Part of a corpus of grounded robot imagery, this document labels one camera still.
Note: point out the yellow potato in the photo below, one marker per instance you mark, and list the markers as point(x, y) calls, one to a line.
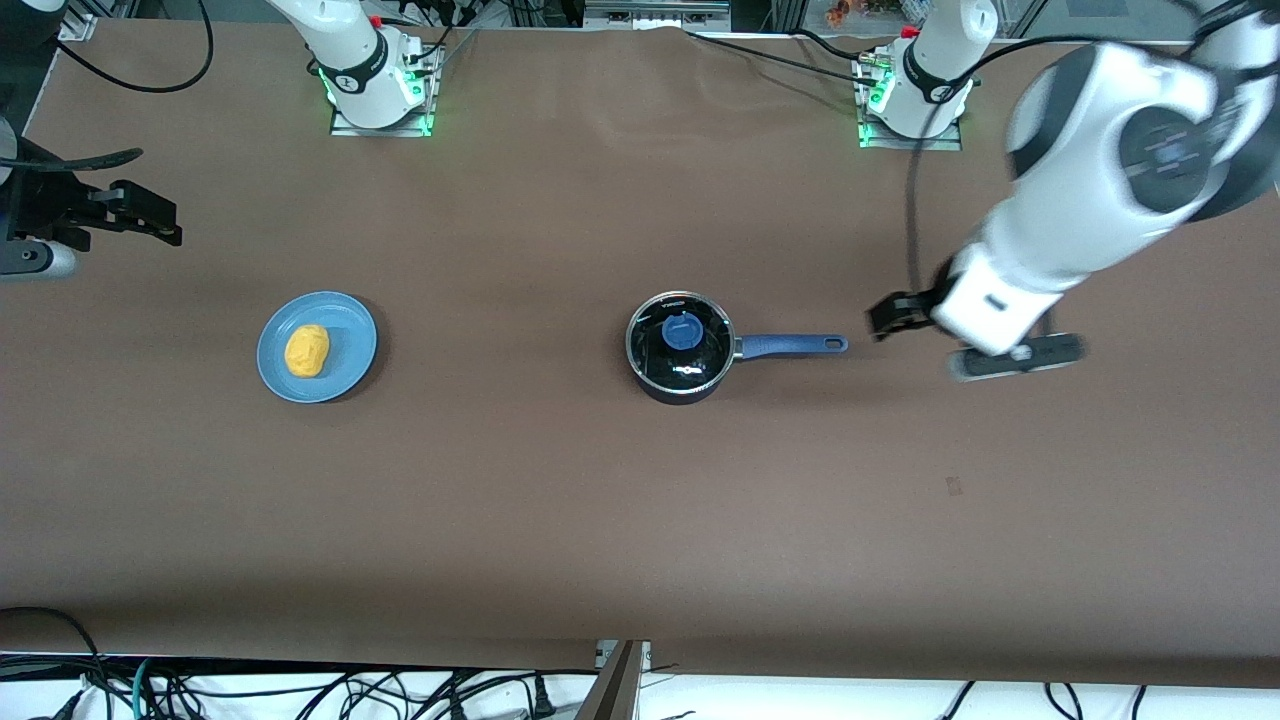
point(307, 352)

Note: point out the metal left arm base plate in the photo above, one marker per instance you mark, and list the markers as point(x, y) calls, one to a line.
point(900, 145)

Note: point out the blue round plate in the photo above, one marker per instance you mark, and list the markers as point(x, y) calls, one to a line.
point(350, 330)

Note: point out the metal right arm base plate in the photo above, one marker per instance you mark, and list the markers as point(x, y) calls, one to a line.
point(345, 128)

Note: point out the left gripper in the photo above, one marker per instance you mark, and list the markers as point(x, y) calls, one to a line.
point(912, 307)

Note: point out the orange toy items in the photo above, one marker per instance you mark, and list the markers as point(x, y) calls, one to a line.
point(845, 10)

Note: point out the aluminium table leg profile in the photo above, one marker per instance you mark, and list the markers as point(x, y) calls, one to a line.
point(612, 690)

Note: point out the black power plug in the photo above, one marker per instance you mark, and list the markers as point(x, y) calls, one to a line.
point(541, 697)

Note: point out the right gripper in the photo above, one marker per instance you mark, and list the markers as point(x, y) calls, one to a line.
point(40, 210)

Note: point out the aluminium rail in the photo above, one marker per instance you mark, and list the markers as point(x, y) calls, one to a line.
point(655, 15)

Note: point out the aluminium frame corner bracket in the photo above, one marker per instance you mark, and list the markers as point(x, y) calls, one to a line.
point(78, 22)

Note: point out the glass lid with blue knob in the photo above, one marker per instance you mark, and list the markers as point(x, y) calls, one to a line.
point(680, 335)

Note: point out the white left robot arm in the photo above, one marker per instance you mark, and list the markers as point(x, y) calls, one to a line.
point(1100, 130)

